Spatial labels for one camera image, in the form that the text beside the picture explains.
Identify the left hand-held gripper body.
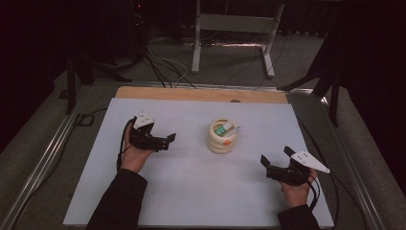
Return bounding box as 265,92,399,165
128,111,170,153

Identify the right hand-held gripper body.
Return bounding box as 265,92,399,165
265,149,331,187

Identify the cream ribbed pen holder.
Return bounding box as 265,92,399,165
207,118,240,155

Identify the person's left hand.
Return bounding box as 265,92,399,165
119,125,156,174

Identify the person's right hand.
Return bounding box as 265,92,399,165
280,168,320,209

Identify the white table mat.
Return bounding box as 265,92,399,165
62,97,335,229

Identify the black tripod stand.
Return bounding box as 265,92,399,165
64,47,134,116
276,32,343,127

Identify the white metal stand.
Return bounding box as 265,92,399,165
191,0,286,80

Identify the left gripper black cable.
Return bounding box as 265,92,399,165
116,117,137,171

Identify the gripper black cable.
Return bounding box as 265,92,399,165
116,117,137,171
296,167,322,213

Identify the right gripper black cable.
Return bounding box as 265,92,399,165
296,167,322,213

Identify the black floor bracket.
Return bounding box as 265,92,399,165
73,112,96,127

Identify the metal floor rail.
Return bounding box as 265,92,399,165
319,95,388,230
0,85,91,230

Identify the white floor cable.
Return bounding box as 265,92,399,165
146,35,190,89

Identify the thin black floor cable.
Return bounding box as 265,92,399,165
222,32,290,91

